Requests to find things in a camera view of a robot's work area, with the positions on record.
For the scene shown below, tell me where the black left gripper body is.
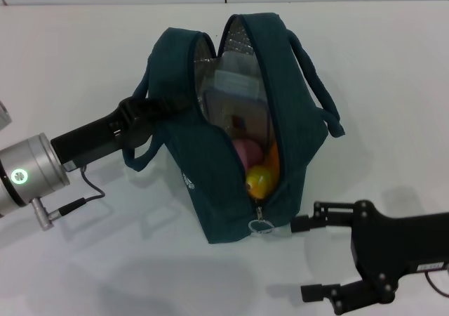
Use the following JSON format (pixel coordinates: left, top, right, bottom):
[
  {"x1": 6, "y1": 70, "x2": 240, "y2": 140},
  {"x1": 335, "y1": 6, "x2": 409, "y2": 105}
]
[{"x1": 51, "y1": 98, "x2": 155, "y2": 171}]

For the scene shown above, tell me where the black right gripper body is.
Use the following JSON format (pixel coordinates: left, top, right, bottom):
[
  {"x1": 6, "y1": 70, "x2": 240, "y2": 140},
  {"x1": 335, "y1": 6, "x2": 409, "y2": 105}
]
[{"x1": 350, "y1": 199, "x2": 449, "y2": 303}]

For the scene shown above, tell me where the yellow banana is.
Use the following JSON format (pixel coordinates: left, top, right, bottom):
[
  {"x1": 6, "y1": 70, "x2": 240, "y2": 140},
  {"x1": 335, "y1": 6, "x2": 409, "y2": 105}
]
[{"x1": 245, "y1": 142, "x2": 281, "y2": 200}]

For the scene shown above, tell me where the clear blue-rimmed food container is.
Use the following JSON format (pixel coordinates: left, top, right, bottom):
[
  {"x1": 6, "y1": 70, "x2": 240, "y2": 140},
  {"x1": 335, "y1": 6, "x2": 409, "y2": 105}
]
[{"x1": 203, "y1": 68, "x2": 269, "y2": 138}]

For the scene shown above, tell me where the pink peach toy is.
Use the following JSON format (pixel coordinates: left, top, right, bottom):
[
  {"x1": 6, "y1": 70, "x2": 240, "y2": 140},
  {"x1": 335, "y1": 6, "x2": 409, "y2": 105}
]
[{"x1": 233, "y1": 139, "x2": 264, "y2": 169}]

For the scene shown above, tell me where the dark teal insulated lunch bag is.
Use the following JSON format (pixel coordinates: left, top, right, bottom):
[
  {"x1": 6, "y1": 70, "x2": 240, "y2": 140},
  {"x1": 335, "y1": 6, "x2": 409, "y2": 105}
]
[{"x1": 122, "y1": 13, "x2": 347, "y2": 245}]

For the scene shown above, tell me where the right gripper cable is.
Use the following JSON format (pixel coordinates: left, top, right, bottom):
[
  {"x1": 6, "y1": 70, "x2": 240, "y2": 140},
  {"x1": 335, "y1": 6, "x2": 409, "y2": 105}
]
[{"x1": 424, "y1": 261, "x2": 449, "y2": 296}]

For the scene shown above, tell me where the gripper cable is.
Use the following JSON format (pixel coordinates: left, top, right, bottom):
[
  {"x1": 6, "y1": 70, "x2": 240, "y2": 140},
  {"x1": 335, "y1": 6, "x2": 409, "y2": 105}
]
[
  {"x1": 424, "y1": 261, "x2": 449, "y2": 296},
  {"x1": 47, "y1": 168, "x2": 106, "y2": 222}
]

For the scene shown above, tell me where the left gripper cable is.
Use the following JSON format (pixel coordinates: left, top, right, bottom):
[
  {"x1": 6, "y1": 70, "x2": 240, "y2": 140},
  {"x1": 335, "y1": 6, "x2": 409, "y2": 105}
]
[{"x1": 47, "y1": 168, "x2": 106, "y2": 222}]

